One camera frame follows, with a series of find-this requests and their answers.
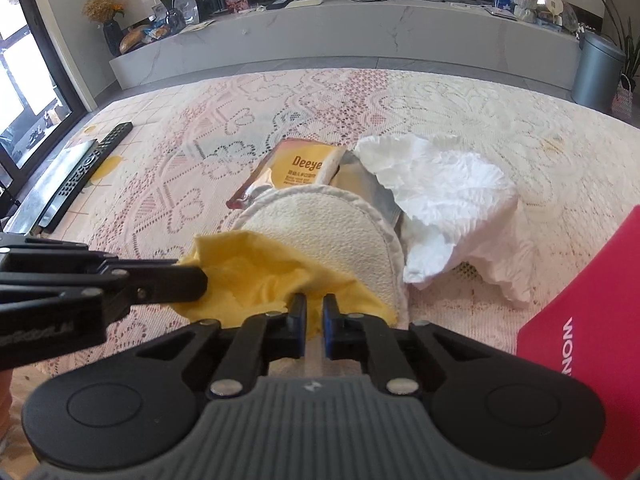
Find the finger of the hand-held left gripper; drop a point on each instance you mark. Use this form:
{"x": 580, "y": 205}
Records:
{"x": 170, "y": 282}

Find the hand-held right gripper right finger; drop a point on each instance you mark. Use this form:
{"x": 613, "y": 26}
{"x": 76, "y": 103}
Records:
{"x": 331, "y": 329}

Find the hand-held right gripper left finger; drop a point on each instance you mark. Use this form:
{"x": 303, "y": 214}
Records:
{"x": 299, "y": 327}

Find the yellow cloth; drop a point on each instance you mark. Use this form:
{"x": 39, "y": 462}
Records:
{"x": 240, "y": 270}

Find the cream round terry pad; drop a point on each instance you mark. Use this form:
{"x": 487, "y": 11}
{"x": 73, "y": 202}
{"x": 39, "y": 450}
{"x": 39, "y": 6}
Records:
{"x": 340, "y": 230}

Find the black remote control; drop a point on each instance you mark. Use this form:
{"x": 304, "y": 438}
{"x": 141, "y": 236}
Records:
{"x": 85, "y": 175}

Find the flat foil packet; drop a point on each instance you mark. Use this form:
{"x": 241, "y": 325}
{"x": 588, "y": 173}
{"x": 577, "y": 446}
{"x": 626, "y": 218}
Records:
{"x": 300, "y": 165}

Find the golden oval ornament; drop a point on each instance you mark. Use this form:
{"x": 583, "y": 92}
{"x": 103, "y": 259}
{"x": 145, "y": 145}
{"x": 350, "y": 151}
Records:
{"x": 134, "y": 39}

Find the snack bags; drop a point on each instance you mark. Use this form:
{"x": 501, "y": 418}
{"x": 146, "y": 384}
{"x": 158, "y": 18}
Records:
{"x": 157, "y": 31}

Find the white papers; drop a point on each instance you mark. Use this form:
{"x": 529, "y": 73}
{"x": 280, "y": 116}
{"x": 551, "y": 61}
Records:
{"x": 196, "y": 26}

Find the black framed glass door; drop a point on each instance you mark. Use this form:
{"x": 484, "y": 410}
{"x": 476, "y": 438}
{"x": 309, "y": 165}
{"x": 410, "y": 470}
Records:
{"x": 30, "y": 60}

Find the red tin box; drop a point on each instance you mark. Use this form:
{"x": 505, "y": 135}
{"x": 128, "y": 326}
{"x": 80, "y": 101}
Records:
{"x": 600, "y": 310}

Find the vase with yellow flowers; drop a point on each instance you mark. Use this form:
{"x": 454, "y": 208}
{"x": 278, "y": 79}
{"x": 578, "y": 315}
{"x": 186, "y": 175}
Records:
{"x": 107, "y": 20}

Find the pink card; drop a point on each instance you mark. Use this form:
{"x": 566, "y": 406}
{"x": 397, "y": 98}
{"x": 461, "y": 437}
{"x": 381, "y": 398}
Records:
{"x": 236, "y": 5}

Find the white marble television console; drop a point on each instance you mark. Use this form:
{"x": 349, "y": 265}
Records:
{"x": 350, "y": 30}

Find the grey blue trash can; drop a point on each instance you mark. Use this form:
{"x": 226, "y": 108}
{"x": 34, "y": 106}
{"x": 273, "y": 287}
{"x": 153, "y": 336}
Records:
{"x": 597, "y": 72}

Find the woven basket bag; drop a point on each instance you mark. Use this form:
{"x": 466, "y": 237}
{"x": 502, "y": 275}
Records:
{"x": 629, "y": 100}

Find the white round sign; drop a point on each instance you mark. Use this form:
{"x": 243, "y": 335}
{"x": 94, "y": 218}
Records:
{"x": 552, "y": 1}

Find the long leaf potted plant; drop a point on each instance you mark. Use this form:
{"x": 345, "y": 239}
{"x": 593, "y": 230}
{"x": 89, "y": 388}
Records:
{"x": 627, "y": 25}

